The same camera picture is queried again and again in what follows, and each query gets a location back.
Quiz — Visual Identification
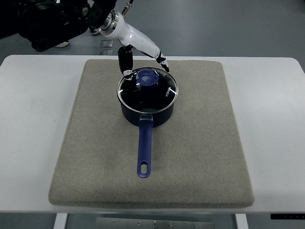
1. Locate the metal floor plate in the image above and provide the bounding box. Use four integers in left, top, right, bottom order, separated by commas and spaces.
100, 40, 113, 48
99, 49, 112, 55

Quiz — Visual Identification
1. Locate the dark blue saucepan blue handle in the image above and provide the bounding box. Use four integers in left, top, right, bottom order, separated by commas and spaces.
117, 91, 177, 178

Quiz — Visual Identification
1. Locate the white sneaker on floor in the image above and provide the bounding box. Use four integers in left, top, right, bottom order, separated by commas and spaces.
55, 41, 70, 48

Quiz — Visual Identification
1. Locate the beige fabric mat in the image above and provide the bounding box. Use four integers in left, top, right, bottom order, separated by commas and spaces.
49, 59, 254, 208

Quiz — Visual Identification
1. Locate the white table leg right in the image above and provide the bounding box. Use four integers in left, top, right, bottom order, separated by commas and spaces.
235, 214, 249, 229

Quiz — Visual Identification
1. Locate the glass pot lid blue knob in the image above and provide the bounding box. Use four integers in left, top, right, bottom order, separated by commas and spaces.
117, 67, 178, 113

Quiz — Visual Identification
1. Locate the lower metal floor plate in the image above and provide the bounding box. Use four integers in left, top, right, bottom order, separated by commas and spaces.
99, 49, 112, 55

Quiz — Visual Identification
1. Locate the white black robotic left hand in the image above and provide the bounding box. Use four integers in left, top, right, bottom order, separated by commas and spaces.
100, 10, 169, 77

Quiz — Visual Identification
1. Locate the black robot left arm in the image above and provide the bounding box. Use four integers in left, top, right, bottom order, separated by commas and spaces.
0, 0, 116, 52

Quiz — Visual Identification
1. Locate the white table leg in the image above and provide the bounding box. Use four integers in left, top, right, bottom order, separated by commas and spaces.
235, 214, 249, 229
53, 213, 68, 229

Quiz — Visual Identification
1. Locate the upper metal floor plate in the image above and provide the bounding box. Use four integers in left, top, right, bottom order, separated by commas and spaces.
100, 40, 113, 48

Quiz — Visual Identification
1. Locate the metal table base plate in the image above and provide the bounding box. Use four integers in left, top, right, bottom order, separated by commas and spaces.
95, 217, 215, 229

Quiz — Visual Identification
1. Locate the white table leg left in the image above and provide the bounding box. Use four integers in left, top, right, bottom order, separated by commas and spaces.
53, 213, 68, 229

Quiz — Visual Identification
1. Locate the black table control panel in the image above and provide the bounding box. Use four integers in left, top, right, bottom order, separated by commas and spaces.
270, 213, 305, 220

